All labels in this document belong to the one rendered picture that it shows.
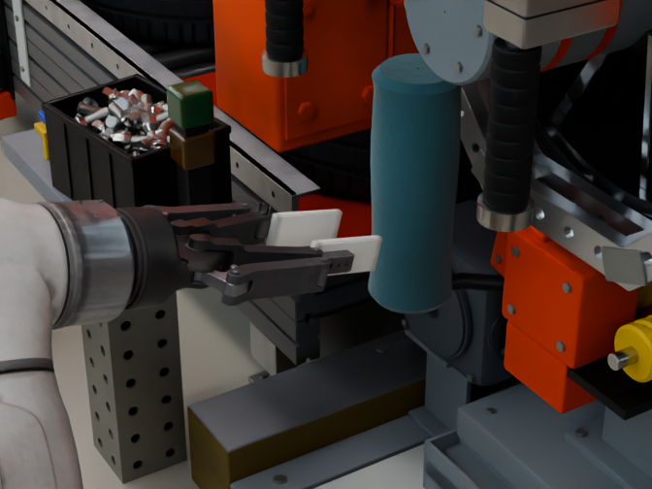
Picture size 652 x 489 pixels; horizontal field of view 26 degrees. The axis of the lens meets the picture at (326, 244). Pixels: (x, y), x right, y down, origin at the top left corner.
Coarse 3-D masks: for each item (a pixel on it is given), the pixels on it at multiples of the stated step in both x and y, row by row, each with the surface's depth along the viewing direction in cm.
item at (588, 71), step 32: (576, 64) 154; (608, 64) 143; (640, 64) 157; (544, 96) 151; (576, 96) 148; (608, 96) 153; (640, 96) 155; (544, 128) 150; (576, 128) 149; (608, 128) 151; (640, 128) 152; (576, 160) 147; (608, 160) 147; (640, 160) 147; (608, 192) 144; (640, 192) 142
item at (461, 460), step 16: (448, 432) 180; (432, 448) 177; (448, 448) 181; (464, 448) 181; (432, 464) 179; (448, 464) 175; (464, 464) 178; (480, 464) 178; (432, 480) 180; (448, 480) 176; (464, 480) 173; (480, 480) 175; (496, 480) 175
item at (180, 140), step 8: (176, 136) 154; (192, 136) 154; (200, 136) 154; (208, 136) 154; (176, 144) 155; (184, 144) 153; (192, 144) 154; (200, 144) 154; (208, 144) 155; (176, 152) 155; (184, 152) 154; (192, 152) 154; (200, 152) 155; (208, 152) 155; (176, 160) 156; (184, 160) 154; (192, 160) 154; (200, 160) 155; (208, 160) 156; (184, 168) 155; (192, 168) 155
